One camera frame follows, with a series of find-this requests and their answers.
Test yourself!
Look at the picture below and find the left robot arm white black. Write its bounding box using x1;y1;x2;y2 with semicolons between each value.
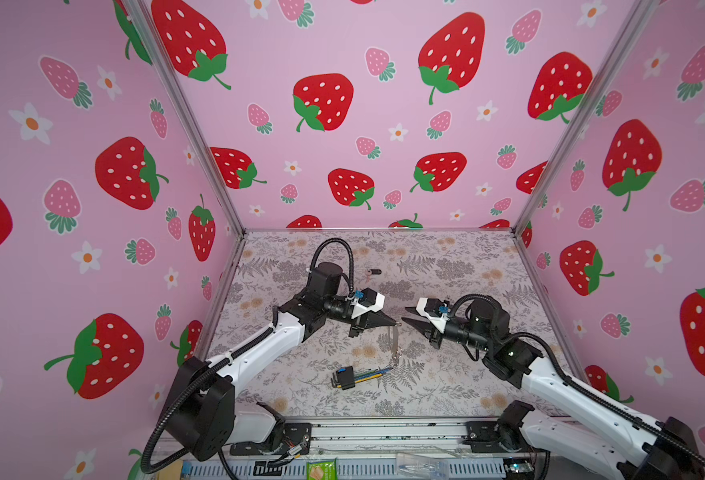
140;239;396;475

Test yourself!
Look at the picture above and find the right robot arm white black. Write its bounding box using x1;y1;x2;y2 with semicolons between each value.
402;294;705;479

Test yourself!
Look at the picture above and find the clear plastic bag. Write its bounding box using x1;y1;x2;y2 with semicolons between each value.
395;452;450;480

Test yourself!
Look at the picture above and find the green snack packet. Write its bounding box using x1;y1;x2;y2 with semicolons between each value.
306;459;338;480

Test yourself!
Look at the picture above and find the black connector with coloured wires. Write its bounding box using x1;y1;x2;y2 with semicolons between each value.
332;366;392;390

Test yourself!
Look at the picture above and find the aluminium rail frame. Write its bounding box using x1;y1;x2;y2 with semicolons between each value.
141;416;629;480

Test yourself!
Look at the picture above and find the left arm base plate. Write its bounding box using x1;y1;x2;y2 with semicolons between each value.
228;422;312;457

